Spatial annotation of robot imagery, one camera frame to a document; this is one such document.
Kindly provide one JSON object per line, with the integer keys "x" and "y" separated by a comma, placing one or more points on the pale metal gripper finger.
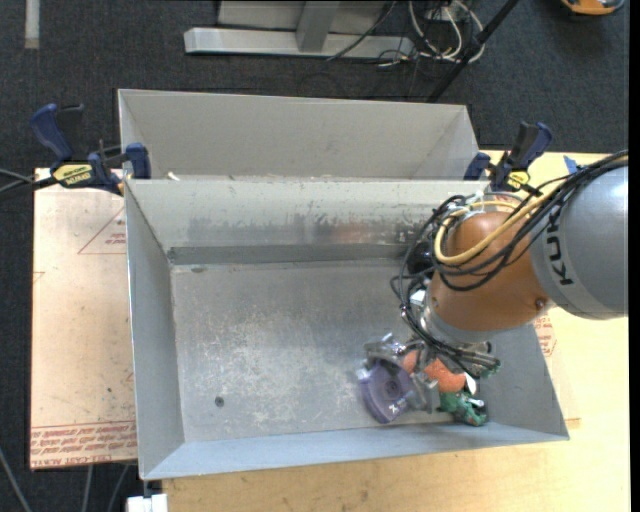
{"x": 426, "y": 395}
{"x": 381, "y": 350}

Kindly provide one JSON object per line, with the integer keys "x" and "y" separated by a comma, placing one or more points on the grey metal bin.
{"x": 280, "y": 340}

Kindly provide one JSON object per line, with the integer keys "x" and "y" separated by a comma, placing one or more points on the purple translucent disc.
{"x": 382, "y": 392}

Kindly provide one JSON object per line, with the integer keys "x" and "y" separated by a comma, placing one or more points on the orange ball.
{"x": 442, "y": 377}

